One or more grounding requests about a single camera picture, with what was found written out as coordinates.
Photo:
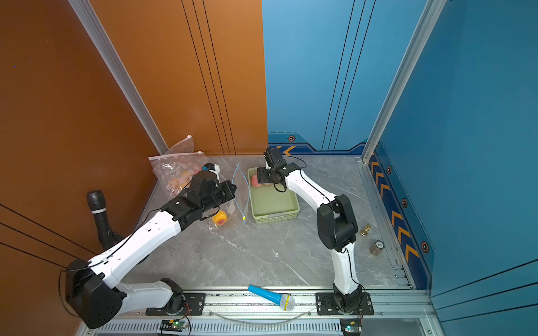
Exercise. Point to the aluminium corner post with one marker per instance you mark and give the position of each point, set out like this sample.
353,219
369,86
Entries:
419,39
96,31

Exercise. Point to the right green circuit board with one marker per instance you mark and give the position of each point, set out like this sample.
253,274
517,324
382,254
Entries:
350,327

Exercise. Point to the small brass weight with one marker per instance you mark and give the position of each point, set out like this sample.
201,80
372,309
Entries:
364,232

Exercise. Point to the aluminium corner post right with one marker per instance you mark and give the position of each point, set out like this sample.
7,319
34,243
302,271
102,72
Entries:
419,39

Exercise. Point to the pink peach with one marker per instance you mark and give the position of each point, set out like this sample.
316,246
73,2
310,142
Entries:
254,181

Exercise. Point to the black microphone on stand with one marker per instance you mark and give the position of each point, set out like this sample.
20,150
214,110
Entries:
97,204

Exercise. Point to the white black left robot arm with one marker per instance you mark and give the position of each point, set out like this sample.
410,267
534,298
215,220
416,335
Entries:
94,288

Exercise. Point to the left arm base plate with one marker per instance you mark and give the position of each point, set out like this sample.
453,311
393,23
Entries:
189,303

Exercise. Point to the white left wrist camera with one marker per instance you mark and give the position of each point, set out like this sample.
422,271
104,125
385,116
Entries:
211,167

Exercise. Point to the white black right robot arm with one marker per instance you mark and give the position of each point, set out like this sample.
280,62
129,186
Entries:
337,229

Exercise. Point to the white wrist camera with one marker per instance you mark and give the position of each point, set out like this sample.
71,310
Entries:
211,167
274,158

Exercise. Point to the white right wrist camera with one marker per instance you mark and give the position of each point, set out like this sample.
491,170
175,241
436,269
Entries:
274,158

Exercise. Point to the light green perforated basket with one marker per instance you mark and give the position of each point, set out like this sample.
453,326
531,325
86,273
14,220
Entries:
269,205

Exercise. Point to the clear bag with pink dots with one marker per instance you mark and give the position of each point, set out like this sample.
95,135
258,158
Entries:
175,171

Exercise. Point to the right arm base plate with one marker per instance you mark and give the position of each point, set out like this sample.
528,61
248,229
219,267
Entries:
332,304

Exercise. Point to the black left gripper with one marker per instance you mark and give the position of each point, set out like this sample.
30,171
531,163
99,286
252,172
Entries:
230,193

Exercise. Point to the blue zip bag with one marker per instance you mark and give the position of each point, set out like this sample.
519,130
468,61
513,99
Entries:
237,209

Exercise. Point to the aluminium corner post left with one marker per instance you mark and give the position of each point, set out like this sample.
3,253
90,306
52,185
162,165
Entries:
96,31

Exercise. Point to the blue toy microphone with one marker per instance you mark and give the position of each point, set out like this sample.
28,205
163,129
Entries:
286,302

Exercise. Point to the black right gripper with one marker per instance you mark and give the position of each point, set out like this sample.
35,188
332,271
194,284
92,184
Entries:
261,173

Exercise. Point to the left green circuit board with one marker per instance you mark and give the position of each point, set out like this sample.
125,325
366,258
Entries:
174,327

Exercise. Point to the green circuit board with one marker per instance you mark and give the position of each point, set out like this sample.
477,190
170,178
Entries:
174,327
350,327

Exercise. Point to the clear zip-top bag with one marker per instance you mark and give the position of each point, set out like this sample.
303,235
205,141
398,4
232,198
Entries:
185,146

